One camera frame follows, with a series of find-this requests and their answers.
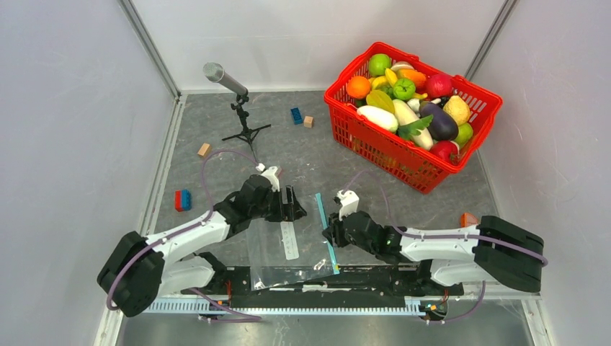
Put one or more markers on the orange fruit toy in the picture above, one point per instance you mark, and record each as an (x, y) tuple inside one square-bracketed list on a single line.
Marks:
[(358, 87)]

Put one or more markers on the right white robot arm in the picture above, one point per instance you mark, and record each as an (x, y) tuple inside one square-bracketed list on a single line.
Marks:
[(491, 250)]

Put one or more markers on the red plastic basket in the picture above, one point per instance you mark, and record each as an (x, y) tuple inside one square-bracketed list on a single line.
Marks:
[(402, 158)]

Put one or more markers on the orange slice toy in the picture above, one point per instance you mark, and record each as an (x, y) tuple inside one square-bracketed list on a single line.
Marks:
[(468, 219)]

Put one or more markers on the black tripod stand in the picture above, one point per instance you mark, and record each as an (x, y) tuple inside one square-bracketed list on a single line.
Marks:
[(247, 134)]

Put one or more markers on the purple eggplant toy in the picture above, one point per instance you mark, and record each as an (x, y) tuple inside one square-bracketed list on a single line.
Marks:
[(442, 127)]

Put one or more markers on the clear zip top bag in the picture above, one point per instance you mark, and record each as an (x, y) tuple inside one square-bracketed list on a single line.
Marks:
[(290, 252)]

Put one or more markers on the green apple toy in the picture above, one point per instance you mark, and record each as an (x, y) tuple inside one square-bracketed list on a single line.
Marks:
[(378, 63)]

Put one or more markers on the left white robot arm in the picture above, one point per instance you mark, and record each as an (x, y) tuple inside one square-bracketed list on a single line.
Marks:
[(140, 269)]

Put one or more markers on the wooden block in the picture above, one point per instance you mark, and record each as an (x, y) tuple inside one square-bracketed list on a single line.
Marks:
[(204, 150)]

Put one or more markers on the red tomato toy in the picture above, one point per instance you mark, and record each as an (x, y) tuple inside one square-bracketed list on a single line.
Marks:
[(448, 151)]

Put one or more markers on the orange mango toy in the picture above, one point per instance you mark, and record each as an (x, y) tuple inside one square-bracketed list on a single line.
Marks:
[(418, 78)]

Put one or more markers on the white radish toy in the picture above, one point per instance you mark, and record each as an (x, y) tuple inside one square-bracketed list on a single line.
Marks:
[(411, 126)]

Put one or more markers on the yellow lemon toy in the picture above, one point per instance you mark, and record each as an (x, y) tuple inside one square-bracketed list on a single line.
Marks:
[(457, 109)]

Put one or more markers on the green pear toy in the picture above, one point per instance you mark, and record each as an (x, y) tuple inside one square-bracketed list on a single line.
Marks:
[(465, 133)]

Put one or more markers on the red apple toy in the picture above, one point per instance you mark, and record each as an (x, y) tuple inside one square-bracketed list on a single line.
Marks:
[(438, 85)]

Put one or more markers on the blue toy brick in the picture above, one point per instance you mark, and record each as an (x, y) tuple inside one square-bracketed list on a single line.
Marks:
[(296, 116)]

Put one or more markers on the small wooden cube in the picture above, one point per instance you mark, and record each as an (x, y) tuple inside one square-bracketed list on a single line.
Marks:
[(308, 121)]

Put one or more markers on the yellow banana toy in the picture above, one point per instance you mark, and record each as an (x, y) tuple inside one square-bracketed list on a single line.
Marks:
[(388, 79)]

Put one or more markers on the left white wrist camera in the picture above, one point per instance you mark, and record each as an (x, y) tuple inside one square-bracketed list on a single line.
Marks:
[(272, 174)]

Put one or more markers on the white cable duct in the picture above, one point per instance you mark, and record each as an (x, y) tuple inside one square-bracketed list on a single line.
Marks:
[(200, 306)]

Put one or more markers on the red and blue bricks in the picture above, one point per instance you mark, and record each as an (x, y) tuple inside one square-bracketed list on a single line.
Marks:
[(182, 200)]

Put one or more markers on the grey microphone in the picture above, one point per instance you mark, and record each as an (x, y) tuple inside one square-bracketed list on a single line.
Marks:
[(215, 73)]

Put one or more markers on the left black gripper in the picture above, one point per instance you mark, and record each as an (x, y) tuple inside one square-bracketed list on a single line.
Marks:
[(290, 211)]

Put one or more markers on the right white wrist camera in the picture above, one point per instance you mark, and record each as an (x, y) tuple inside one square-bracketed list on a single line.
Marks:
[(348, 201)]

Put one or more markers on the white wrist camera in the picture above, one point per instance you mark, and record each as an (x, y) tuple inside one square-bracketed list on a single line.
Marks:
[(272, 174), (348, 201)]

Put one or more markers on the white cucumber toy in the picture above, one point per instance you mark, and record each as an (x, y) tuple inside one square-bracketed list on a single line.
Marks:
[(380, 117)]

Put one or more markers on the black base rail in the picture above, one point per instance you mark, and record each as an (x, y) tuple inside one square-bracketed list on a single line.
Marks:
[(356, 286)]

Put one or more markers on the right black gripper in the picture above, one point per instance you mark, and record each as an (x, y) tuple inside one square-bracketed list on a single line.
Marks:
[(333, 231)]

